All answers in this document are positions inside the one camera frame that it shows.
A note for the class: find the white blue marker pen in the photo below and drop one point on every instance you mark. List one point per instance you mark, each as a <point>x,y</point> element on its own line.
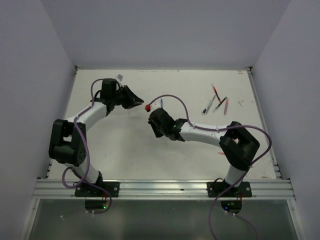
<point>205,111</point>

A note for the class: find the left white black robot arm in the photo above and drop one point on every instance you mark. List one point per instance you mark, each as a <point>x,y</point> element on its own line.
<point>68,141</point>

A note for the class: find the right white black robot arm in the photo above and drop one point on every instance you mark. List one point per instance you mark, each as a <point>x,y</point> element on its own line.
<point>238,144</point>

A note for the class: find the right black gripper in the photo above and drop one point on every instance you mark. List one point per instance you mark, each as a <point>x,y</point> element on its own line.
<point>157,132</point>

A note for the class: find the aluminium rail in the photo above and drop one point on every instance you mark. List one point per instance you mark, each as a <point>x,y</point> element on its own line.
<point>175,190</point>
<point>263,122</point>

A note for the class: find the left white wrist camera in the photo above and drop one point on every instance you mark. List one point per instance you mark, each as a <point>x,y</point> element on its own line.
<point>119,77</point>

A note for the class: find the aluminium front rail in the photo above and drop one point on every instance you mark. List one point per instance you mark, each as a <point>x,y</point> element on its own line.
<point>175,190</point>

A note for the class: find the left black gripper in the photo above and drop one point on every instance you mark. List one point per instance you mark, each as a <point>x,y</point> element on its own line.
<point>134,100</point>

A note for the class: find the aluminium right side rail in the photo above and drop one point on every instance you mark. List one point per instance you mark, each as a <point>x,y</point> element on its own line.
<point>263,122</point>

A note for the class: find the red capped pen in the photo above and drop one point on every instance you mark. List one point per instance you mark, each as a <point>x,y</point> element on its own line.
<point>216,92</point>

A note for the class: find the green pen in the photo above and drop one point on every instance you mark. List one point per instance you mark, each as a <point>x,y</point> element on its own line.
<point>222,101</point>

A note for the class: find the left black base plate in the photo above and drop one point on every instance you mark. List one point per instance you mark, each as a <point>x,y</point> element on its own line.
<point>89,190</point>

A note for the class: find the right wrist camera red cap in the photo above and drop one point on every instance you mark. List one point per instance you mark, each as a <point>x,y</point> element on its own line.
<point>148,108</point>

